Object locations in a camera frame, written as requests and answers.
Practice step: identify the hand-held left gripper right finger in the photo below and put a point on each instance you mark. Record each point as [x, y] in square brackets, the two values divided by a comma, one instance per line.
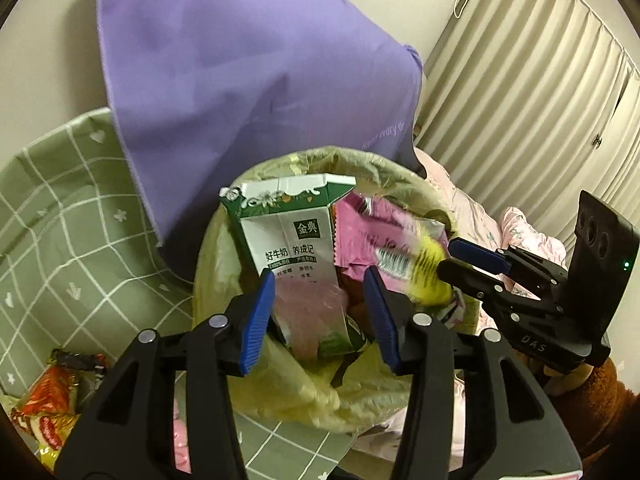
[382, 325]

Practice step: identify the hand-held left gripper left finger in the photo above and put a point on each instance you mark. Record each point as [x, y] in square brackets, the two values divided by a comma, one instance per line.
[257, 325]

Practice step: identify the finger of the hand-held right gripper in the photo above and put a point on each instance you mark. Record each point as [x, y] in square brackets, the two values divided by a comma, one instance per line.
[465, 275]
[475, 255]

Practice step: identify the yellow snack wrapper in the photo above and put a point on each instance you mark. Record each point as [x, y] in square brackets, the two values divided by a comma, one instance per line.
[430, 270]

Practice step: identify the trash bin with yellow liner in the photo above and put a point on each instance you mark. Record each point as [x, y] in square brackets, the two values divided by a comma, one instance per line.
[300, 395]

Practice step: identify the pink snack packet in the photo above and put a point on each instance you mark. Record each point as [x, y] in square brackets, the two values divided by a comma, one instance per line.
[365, 240]

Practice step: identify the white green milk carton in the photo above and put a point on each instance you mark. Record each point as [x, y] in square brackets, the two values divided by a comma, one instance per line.
[285, 240]

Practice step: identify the black snack wrapper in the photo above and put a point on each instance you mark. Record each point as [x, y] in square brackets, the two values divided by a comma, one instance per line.
[80, 360]

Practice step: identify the red gold snack wrapper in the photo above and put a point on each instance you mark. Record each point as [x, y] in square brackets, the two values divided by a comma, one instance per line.
[45, 390]

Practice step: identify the person's right forearm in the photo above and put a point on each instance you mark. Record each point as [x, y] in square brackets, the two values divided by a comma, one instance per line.
[605, 410]

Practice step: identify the pink floral quilt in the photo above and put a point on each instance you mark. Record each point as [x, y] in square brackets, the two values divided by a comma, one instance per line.
[475, 210]

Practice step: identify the pink caterpillar toy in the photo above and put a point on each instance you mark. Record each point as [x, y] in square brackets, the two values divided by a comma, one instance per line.
[181, 435]

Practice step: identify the beige curtain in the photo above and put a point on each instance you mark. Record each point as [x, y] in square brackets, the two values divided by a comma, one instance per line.
[525, 85]

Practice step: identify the green checked tablecloth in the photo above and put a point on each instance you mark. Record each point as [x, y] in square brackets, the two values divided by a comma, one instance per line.
[75, 235]

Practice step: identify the purple pillow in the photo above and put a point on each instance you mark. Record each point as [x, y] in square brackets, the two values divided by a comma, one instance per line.
[250, 60]

